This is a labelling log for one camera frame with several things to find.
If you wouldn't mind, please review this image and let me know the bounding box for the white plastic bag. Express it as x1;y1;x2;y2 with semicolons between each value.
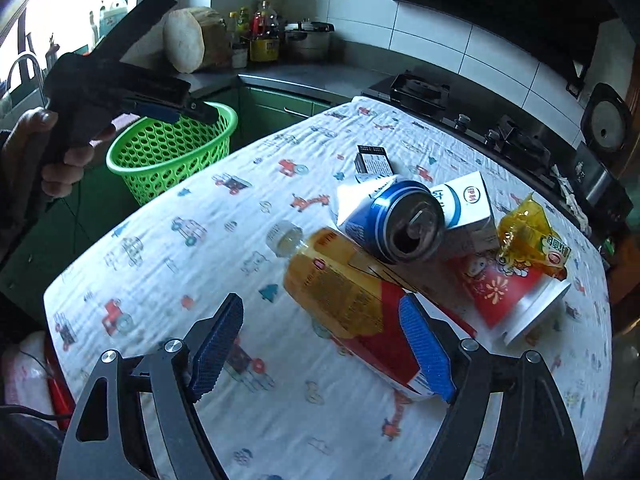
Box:
0;332;76;431

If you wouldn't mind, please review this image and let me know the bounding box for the blue drink can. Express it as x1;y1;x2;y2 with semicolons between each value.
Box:
345;180;447;265

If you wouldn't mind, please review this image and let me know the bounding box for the red paper cup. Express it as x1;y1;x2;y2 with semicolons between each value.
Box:
445;250;572;347

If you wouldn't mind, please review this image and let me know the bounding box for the steel cooking pot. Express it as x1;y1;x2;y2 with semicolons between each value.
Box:
284;19;336;62

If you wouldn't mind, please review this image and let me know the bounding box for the dark oil bottle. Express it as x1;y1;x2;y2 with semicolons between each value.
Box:
251;1;281;41

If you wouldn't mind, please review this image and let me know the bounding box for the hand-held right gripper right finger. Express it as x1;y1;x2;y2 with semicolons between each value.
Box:
399;291;587;480

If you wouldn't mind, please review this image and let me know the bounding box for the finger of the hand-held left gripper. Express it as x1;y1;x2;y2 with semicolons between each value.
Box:
119;64;192;107
122;97;220;124

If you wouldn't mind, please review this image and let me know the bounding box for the detergent bottle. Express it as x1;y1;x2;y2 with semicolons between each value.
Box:
102;0;129;32

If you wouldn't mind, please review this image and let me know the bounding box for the black gas stove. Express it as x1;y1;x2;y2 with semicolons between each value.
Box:
361;72;568;188

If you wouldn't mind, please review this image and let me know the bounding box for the black range hood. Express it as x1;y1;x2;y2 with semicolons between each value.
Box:
387;0;621;82

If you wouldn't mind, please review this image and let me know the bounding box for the round wooden chopping block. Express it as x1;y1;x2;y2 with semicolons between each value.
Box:
162;6;232;74

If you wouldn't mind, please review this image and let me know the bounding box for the green kitchen cabinet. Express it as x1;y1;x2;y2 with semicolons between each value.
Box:
0;85;332;311

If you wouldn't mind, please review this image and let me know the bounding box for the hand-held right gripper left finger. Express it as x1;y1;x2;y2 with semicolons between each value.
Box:
57;292;246;480

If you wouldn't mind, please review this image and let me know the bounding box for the person's left hand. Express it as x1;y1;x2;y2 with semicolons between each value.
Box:
2;109;117;198

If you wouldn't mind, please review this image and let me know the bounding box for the small black box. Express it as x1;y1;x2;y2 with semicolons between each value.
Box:
354;144;393;177

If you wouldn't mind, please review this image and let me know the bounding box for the black rice cooker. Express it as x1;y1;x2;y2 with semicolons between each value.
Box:
570;82;635;223

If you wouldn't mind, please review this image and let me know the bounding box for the green plastic basket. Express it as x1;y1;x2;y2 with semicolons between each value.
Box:
106;101;239;206

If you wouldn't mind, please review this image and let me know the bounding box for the yellow drink bottle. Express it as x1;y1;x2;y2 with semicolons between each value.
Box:
266;220;416;346

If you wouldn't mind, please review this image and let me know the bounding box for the yellow snack wrapper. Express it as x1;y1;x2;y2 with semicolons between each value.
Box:
496;192;573;281

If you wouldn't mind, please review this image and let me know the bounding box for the vehicle printed white cloth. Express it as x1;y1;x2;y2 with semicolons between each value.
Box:
42;95;616;480

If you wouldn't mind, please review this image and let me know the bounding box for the black burner grate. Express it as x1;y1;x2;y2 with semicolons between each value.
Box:
390;74;451;111
495;115;555;162

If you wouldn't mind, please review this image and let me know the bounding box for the yellow container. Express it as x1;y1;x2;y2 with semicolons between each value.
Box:
249;37;281;63

